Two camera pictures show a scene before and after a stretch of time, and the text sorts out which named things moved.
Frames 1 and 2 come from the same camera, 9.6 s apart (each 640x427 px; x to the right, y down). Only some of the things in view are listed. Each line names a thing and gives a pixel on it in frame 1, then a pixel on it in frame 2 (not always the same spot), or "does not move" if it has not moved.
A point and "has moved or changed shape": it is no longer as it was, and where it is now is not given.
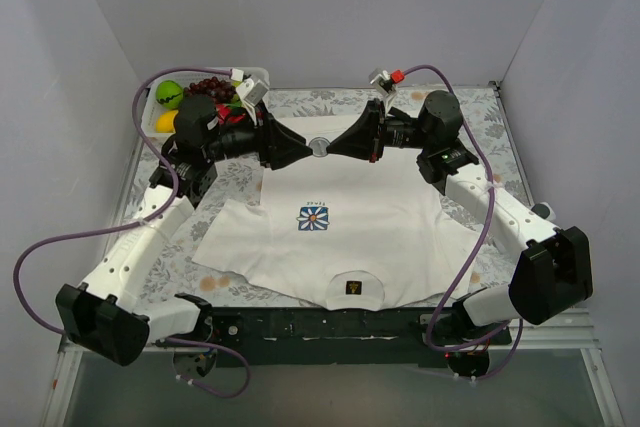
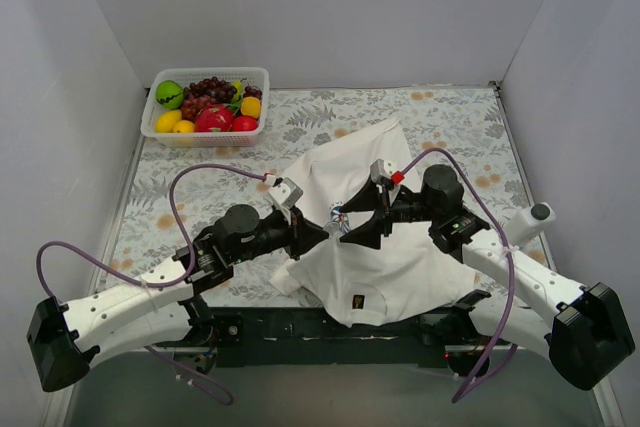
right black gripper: [376, 132] -> [387, 212]
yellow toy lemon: [164, 122] does not move
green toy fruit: [169, 94] does not move
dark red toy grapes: [221, 90] does not move
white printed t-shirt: [337, 228] has moved or changed shape
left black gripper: [265, 140] -> [293, 231]
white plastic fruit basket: [152, 109] does not move
